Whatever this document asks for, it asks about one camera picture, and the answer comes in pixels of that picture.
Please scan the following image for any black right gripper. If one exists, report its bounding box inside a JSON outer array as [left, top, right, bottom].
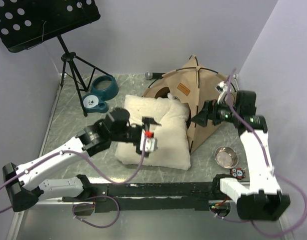
[[190, 97, 240, 128]]

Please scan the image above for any tan black pet tent fabric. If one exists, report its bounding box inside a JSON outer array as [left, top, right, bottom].
[[142, 59, 228, 152]]

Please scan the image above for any orange patterned pillow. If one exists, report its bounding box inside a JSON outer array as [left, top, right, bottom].
[[124, 94, 191, 171]]

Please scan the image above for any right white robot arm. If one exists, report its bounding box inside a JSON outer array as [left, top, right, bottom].
[[191, 90, 291, 221]]

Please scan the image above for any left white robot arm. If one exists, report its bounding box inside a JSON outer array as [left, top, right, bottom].
[[2, 107, 158, 212]]

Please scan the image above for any steel pet bowl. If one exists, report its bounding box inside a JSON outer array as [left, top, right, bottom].
[[214, 146, 239, 169]]

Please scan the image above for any teal double pet bowl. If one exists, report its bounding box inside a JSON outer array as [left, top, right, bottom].
[[82, 75, 119, 114]]

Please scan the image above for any white pompom toy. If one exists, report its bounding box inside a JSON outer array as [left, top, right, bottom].
[[167, 92, 176, 100]]

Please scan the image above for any black grey microphone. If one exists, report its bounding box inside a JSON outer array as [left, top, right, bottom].
[[144, 71, 164, 80]]

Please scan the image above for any red owl toy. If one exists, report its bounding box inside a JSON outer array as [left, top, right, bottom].
[[230, 167, 246, 180]]

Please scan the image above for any black music stand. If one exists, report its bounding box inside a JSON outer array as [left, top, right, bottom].
[[0, 0, 108, 116]]

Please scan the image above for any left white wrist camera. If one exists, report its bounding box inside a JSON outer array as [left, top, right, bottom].
[[144, 131, 158, 153]]

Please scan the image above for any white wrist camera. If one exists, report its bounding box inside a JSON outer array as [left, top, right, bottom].
[[144, 131, 158, 153], [215, 81, 228, 104]]

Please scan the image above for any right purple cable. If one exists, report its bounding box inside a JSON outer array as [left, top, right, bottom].
[[210, 68, 307, 238]]

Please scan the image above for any purple cable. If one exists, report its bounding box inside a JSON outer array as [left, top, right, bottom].
[[210, 68, 307, 238], [0, 134, 148, 228]]

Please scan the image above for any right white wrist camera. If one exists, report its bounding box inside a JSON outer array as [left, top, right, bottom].
[[215, 81, 228, 104]]

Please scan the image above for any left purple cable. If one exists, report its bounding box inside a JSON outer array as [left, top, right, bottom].
[[0, 134, 148, 228]]

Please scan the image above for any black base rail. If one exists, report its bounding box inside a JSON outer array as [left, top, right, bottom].
[[62, 182, 226, 213]]

